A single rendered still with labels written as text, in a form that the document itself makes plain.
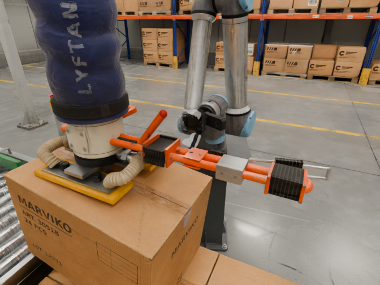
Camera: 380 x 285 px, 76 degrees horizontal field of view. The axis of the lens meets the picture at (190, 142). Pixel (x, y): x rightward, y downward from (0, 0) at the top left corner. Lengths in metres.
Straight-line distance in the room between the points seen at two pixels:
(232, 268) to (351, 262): 1.16
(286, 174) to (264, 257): 1.36
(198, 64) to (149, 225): 0.73
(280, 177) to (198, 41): 0.76
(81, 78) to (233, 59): 0.72
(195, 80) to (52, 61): 0.62
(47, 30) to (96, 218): 0.50
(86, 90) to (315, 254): 1.82
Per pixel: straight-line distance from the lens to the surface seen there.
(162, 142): 0.73
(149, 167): 0.86
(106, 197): 0.76
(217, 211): 1.70
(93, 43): 0.71
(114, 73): 0.75
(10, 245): 1.47
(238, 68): 1.21
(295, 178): 0.61
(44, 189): 0.91
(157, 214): 0.77
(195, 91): 1.15
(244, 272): 1.16
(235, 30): 1.17
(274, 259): 1.95
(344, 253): 2.18
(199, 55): 1.16
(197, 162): 0.65
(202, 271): 1.14
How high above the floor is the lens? 1.47
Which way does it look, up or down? 27 degrees down
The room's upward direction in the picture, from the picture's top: straight up
